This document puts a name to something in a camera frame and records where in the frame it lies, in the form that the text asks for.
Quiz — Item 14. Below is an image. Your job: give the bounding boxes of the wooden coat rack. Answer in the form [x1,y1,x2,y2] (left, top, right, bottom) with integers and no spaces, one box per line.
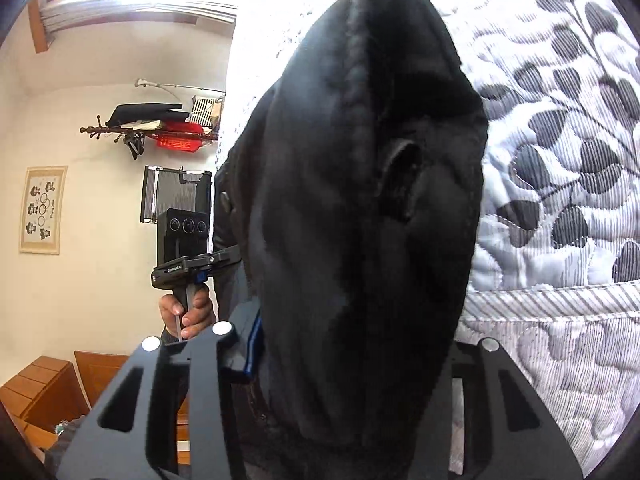
[80,115,219,145]

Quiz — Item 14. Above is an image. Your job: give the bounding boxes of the black hanging strap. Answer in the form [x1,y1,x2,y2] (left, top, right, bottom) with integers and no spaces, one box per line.
[122,132,147,161]

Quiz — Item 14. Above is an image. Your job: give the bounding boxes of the white wall rod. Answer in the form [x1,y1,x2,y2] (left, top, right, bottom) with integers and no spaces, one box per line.
[135,78,226,97]

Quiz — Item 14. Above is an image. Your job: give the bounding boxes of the white window blinds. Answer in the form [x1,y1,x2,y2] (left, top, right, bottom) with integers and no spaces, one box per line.
[40,0,238,36]

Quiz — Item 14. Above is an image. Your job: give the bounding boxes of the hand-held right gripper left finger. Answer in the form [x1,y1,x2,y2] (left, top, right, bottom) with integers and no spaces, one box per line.
[56,309,264,480]

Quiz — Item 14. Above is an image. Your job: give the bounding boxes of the wooden dresser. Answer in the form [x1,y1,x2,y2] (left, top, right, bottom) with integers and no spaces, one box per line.
[0,355,77,453]

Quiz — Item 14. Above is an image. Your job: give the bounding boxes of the red bag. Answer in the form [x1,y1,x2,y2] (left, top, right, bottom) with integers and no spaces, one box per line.
[155,120,213,154]

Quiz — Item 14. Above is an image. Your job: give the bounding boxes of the striped cloth item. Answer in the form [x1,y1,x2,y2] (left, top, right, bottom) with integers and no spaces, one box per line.
[190,94,226,126]

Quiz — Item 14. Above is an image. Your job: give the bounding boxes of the person's left hand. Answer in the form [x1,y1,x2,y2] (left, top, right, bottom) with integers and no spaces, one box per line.
[159,291,218,342]

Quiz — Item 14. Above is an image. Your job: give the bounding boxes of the grey quilted mattress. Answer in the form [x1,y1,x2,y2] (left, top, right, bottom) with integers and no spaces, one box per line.
[215,0,640,476]

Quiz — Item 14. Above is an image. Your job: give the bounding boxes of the black pants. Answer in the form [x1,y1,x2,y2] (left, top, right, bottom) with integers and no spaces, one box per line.
[212,0,490,480]

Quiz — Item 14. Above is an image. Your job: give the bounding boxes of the wooden cabinet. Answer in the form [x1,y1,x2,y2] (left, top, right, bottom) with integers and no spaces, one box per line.
[74,351,192,467]

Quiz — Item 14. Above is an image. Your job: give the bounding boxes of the black hanging garment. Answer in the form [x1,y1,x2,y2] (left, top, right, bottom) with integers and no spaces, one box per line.
[105,102,184,129]

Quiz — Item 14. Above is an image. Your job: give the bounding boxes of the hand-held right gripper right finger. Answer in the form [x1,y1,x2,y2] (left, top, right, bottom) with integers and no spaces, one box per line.
[450,337,584,480]

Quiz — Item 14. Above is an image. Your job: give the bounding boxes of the framed wall poster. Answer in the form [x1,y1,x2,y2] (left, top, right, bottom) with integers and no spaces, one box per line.
[19,165,68,255]

